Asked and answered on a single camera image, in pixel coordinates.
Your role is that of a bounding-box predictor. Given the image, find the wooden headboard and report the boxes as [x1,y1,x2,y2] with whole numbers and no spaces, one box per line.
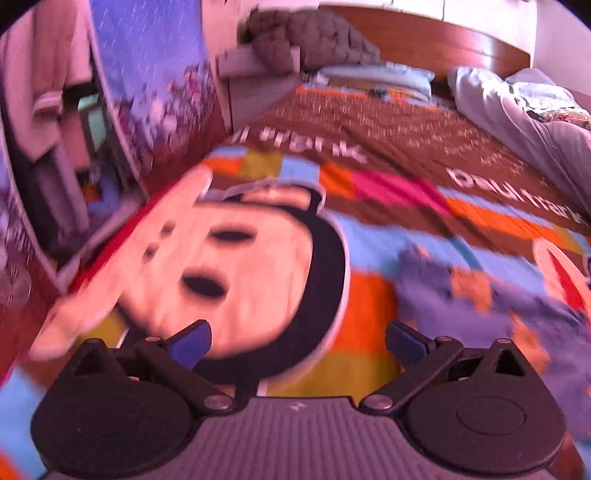
[321,4,533,80]

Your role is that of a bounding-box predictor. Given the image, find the light blue pillow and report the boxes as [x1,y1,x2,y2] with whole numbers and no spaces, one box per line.
[318,62,435,101]

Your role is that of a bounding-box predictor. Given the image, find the hanging pale clothes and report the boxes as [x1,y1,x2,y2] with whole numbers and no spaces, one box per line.
[0,7,95,164]

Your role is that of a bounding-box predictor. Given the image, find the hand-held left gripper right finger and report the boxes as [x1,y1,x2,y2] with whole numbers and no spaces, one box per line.
[359,320,533,415]

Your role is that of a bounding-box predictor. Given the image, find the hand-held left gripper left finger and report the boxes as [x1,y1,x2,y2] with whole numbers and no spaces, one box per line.
[68,318,238,414]

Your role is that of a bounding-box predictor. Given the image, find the light grey duvet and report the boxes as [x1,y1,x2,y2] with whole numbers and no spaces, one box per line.
[447,66,591,206]

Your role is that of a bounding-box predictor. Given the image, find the purple printed pants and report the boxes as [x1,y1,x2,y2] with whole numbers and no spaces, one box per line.
[396,244,591,446]

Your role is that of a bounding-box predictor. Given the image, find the wardrobe with purple printed door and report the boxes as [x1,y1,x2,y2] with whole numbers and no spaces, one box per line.
[0,0,229,296]

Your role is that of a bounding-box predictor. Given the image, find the colourful printed blanket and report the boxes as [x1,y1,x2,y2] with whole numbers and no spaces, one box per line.
[0,83,591,480]

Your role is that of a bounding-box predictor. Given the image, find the white bedside cabinet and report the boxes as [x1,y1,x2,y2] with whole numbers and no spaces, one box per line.
[216,45,303,136]

